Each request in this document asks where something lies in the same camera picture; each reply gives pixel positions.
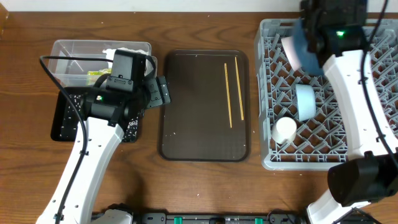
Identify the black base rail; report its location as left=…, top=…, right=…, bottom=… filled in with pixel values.
left=91, top=203, right=312, bottom=224

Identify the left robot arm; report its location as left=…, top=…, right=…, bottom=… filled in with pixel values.
left=37, top=49, right=170, bottom=223

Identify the pink bowl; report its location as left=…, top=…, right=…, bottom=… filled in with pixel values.
left=281, top=37, right=302, bottom=71

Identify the dark blue plate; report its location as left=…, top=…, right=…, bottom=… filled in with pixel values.
left=292, top=19, right=324, bottom=76

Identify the dark brown tray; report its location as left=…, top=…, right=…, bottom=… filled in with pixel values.
left=158, top=50, right=251, bottom=162

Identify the white tissue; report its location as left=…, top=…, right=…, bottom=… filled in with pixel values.
left=101, top=47, right=150, bottom=60

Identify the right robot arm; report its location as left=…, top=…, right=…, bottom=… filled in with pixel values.
left=295, top=1, right=397, bottom=223

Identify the clear plastic bin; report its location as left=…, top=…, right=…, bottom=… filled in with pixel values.
left=48, top=40, right=152, bottom=87

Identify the grey dishwasher rack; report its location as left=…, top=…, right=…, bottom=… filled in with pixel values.
left=254, top=19, right=397, bottom=171

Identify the yellow green snack wrapper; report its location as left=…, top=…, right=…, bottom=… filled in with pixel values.
left=86, top=68, right=111, bottom=85

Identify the white cup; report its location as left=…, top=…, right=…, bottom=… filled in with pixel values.
left=271, top=117, right=297, bottom=144

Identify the right wooden chopstick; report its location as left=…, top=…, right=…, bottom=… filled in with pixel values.
left=234, top=56, right=244, bottom=121

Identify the black plastic bin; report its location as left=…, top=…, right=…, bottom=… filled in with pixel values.
left=50, top=86, right=139, bottom=142

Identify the light blue bowl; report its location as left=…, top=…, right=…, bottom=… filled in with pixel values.
left=295, top=84, right=317, bottom=121

